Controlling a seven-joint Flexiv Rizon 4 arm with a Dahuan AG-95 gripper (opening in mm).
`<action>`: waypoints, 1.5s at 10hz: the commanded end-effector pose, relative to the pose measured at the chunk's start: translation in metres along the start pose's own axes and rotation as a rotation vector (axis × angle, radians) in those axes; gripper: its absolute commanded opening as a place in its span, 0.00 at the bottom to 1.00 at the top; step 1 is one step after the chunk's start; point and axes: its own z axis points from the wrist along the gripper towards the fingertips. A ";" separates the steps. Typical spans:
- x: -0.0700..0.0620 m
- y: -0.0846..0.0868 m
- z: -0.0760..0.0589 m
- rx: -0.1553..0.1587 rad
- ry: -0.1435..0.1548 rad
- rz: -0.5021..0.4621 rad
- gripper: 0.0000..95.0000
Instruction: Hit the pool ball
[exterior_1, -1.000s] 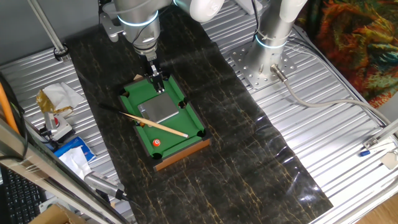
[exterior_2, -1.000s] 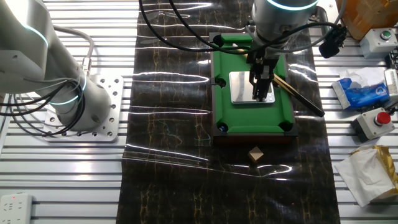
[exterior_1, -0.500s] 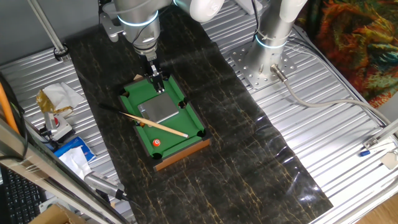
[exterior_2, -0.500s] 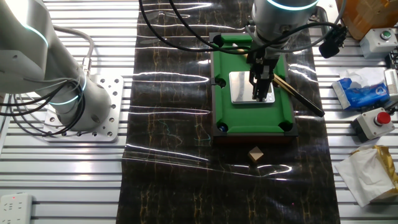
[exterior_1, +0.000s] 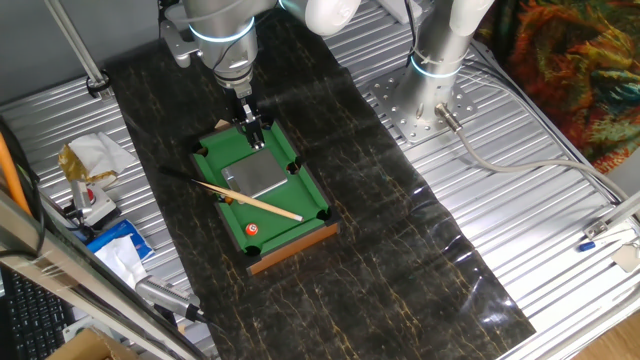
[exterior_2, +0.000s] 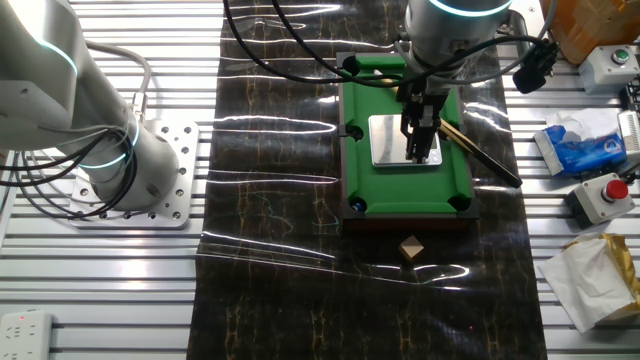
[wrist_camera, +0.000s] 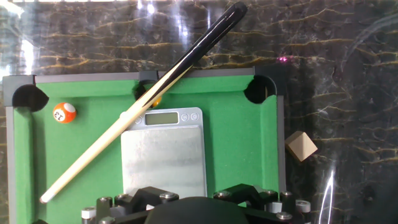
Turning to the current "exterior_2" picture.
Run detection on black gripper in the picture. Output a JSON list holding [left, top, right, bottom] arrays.
[[398, 64, 454, 165]]

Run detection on wooden pool cue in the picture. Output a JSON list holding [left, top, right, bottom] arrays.
[[373, 69, 524, 190]]

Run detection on green mini pool table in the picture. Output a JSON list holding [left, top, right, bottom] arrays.
[[335, 51, 481, 232]]

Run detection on silver digital scale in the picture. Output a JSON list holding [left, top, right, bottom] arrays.
[[368, 113, 444, 168]]

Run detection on small wooden cube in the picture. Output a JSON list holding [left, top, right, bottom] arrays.
[[398, 235, 425, 263]]

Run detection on blue tissue pack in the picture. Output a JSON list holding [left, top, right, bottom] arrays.
[[532, 108, 629, 177]]

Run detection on red emergency stop box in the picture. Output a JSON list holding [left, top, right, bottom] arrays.
[[564, 172, 637, 230]]

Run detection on brown cardboard box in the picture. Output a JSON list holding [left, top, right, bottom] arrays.
[[539, 0, 640, 66]]

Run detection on silver ribbed handheld device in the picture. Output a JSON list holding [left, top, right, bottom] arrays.
[[617, 110, 640, 166]]

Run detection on black marble pattern mat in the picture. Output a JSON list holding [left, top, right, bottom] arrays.
[[185, 0, 549, 360]]

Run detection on gold white crumpled paper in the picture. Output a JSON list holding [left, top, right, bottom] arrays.
[[537, 232, 640, 334]]

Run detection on white power strip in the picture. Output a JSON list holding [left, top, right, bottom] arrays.
[[0, 309, 54, 360]]

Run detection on black gripper cable bundle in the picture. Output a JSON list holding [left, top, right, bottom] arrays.
[[222, 0, 551, 89]]

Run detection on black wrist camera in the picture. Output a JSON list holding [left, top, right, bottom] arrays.
[[512, 42, 560, 95]]

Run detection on silver camera mount bracket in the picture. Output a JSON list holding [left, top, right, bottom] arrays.
[[499, 8, 532, 57]]

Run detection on thick grey robot cable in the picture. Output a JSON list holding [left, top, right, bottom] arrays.
[[84, 40, 153, 124]]

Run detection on black base cable loops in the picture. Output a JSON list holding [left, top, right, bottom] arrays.
[[0, 127, 139, 221]]

